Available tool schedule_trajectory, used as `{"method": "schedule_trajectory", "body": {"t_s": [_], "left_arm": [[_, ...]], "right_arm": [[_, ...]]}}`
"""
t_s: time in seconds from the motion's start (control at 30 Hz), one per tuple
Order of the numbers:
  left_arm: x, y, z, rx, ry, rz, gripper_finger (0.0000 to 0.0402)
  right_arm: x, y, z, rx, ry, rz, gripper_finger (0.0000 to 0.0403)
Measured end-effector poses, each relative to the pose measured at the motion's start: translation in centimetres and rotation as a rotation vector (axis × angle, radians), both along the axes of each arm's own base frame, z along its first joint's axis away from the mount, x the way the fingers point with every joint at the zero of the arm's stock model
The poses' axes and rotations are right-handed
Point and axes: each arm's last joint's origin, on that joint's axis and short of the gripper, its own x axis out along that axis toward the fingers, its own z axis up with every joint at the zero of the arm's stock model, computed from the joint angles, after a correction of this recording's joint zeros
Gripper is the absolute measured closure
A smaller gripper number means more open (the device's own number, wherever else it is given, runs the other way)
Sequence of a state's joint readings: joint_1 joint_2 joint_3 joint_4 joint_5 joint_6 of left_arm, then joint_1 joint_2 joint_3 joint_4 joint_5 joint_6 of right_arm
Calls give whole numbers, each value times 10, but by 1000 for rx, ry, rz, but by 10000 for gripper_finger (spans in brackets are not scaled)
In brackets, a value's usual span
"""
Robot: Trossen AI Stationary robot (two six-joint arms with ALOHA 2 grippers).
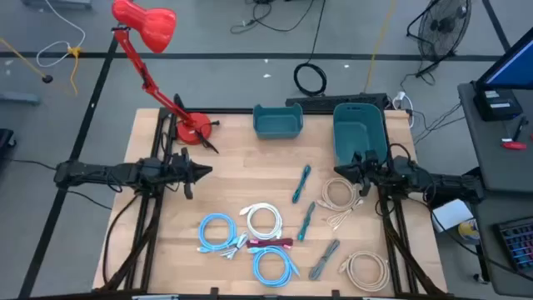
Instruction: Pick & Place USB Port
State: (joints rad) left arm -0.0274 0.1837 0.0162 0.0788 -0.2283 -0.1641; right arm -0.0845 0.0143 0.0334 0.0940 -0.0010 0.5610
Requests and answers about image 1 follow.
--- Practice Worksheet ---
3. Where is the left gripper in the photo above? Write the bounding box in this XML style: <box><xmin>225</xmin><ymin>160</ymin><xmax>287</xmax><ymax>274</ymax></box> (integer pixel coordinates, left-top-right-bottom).
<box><xmin>166</xmin><ymin>147</ymin><xmax>213</xmax><ymax>200</ymax></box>

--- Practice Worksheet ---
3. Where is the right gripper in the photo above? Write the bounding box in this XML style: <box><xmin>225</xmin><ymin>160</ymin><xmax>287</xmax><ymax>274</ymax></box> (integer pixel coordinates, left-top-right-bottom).
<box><xmin>334</xmin><ymin>149</ymin><xmax>381</xmax><ymax>198</ymax></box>

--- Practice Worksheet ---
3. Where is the beige short cable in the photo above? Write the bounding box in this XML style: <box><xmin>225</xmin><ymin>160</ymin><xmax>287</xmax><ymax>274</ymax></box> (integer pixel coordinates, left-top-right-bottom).
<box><xmin>326</xmin><ymin>198</ymin><xmax>366</xmax><ymax>232</ymax></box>

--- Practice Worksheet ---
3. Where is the teal cable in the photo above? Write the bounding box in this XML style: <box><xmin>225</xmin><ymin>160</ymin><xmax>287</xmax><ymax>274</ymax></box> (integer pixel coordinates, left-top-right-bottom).
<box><xmin>296</xmin><ymin>201</ymin><xmax>316</xmax><ymax>243</ymax></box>
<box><xmin>291</xmin><ymin>164</ymin><xmax>312</xmax><ymax>205</ymax></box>

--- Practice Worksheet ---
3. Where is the light blue cable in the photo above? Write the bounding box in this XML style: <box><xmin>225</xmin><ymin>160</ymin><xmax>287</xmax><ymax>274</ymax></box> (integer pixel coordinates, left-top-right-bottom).
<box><xmin>197</xmin><ymin>212</ymin><xmax>239</xmax><ymax>254</ymax></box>
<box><xmin>247</xmin><ymin>245</ymin><xmax>301</xmax><ymax>288</ymax></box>

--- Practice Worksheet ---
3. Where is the white short cable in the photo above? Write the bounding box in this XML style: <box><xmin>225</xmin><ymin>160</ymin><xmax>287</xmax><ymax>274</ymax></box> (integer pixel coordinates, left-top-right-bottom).
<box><xmin>219</xmin><ymin>232</ymin><xmax>250</xmax><ymax>261</ymax></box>

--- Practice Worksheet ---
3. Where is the grey cable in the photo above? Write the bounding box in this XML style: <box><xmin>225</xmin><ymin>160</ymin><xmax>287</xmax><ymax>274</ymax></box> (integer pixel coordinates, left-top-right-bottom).
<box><xmin>308</xmin><ymin>238</ymin><xmax>341</xmax><ymax>282</ymax></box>

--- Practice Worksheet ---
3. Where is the dark red cable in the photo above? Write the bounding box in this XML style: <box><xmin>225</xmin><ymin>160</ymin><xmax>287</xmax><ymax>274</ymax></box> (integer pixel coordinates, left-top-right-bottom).
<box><xmin>246</xmin><ymin>237</ymin><xmax>295</xmax><ymax>250</ymax></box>

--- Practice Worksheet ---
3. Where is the large beige cable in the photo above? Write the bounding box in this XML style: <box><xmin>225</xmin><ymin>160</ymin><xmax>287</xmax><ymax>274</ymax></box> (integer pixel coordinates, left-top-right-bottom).
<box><xmin>337</xmin><ymin>250</ymin><xmax>391</xmax><ymax>293</ymax></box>

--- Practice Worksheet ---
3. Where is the large teal plastic bin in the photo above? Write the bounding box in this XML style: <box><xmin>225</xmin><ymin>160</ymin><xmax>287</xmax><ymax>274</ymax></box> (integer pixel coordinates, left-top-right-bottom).
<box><xmin>332</xmin><ymin>102</ymin><xmax>391</xmax><ymax>168</ymax></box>

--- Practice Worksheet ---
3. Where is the small teal plastic bin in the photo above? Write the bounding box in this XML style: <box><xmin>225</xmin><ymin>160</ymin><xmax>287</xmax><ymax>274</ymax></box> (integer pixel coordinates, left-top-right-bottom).
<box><xmin>252</xmin><ymin>102</ymin><xmax>304</xmax><ymax>141</ymax></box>

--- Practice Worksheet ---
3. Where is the white power adapter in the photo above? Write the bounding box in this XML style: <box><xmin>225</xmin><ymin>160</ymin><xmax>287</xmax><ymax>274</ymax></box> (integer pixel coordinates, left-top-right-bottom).
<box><xmin>391</xmin><ymin>90</ymin><xmax>416</xmax><ymax>129</ymax></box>

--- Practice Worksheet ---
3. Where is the white box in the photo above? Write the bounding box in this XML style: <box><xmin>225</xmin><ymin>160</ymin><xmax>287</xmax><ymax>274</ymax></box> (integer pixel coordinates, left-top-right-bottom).
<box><xmin>431</xmin><ymin>198</ymin><xmax>475</xmax><ymax>233</ymax></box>

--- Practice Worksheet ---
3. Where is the dark grey desk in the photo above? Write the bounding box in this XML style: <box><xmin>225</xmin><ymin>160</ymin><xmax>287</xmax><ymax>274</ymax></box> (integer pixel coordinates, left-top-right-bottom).
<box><xmin>468</xmin><ymin>187</ymin><xmax>533</xmax><ymax>298</ymax></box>
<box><xmin>456</xmin><ymin>81</ymin><xmax>533</xmax><ymax>193</ymax></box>

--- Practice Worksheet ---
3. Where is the red desk lamp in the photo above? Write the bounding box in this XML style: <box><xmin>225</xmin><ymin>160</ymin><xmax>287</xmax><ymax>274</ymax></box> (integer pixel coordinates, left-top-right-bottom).
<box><xmin>111</xmin><ymin>0</ymin><xmax>221</xmax><ymax>154</ymax></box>

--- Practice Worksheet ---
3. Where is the black box with labels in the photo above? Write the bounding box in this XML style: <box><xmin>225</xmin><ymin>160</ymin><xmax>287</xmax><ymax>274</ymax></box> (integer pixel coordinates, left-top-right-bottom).
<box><xmin>472</xmin><ymin>81</ymin><xmax>525</xmax><ymax>122</ymax></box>

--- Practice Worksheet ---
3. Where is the black floor fan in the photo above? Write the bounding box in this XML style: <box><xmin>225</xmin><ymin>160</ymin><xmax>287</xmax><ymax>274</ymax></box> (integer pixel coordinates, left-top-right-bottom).
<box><xmin>406</xmin><ymin>0</ymin><xmax>473</xmax><ymax>79</ymax></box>

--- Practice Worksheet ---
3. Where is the black pen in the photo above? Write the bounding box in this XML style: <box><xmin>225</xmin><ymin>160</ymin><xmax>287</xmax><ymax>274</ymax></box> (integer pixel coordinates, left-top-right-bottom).
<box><xmin>511</xmin><ymin>115</ymin><xmax>529</xmax><ymax>143</ymax></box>

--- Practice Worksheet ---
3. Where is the keyboard with coloured keys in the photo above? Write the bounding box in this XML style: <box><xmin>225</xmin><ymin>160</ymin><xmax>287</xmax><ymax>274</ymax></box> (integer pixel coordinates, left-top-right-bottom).
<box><xmin>493</xmin><ymin>216</ymin><xmax>533</xmax><ymax>274</ymax></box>

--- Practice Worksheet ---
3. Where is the computer monitor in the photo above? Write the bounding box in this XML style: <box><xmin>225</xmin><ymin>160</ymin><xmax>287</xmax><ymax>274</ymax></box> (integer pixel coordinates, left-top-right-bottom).
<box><xmin>476</xmin><ymin>27</ymin><xmax>533</xmax><ymax>91</ymax></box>

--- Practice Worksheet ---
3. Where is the grey floor bar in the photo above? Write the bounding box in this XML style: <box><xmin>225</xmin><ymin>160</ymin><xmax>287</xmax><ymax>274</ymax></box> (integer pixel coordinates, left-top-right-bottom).
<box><xmin>0</xmin><ymin>92</ymin><xmax>42</xmax><ymax>107</ymax></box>

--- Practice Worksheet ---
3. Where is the black floor case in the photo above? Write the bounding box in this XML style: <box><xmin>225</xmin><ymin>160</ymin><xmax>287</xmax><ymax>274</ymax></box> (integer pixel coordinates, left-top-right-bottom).
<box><xmin>0</xmin><ymin>127</ymin><xmax>17</xmax><ymax>153</ymax></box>

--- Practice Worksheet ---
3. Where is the grey metal floor base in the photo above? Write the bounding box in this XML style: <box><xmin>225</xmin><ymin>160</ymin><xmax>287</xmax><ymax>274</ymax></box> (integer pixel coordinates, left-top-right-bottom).
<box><xmin>20</xmin><ymin>0</ymin><xmax>93</xmax><ymax>9</ymax></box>

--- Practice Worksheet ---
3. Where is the black aluminium table frame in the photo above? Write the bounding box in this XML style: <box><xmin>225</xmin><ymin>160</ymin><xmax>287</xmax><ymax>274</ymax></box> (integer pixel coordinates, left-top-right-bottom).
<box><xmin>92</xmin><ymin>106</ymin><xmax>451</xmax><ymax>300</ymax></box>

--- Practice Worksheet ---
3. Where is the black coiled hanging cable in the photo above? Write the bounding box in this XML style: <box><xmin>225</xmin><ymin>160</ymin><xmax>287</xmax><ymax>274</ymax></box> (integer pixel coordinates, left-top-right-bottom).
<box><xmin>292</xmin><ymin>0</ymin><xmax>328</xmax><ymax>98</ymax></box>

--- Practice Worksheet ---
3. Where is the yellow hanging cable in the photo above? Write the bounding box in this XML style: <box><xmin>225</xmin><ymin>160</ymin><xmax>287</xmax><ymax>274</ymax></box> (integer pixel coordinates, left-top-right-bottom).
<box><xmin>363</xmin><ymin>0</ymin><xmax>399</xmax><ymax>94</ymax></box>

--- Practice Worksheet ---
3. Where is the black floor cable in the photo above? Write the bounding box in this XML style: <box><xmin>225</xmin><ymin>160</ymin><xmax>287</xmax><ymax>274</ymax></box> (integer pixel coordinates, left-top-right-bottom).
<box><xmin>230</xmin><ymin>0</ymin><xmax>316</xmax><ymax>34</ymax></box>

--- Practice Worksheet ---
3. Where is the red handled tool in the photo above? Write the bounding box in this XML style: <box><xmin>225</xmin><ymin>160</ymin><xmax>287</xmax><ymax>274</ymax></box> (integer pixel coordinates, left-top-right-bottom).
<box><xmin>501</xmin><ymin>140</ymin><xmax>528</xmax><ymax>152</ymax></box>

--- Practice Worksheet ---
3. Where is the yellow cord with clamp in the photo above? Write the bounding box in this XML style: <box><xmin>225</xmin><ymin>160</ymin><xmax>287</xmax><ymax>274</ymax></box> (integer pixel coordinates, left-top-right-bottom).
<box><xmin>0</xmin><ymin>36</ymin><xmax>83</xmax><ymax>98</ymax></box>

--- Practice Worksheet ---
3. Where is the white floor cable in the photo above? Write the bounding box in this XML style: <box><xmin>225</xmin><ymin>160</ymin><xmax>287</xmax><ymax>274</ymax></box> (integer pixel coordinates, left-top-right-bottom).
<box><xmin>36</xmin><ymin>0</ymin><xmax>87</xmax><ymax>68</ymax></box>

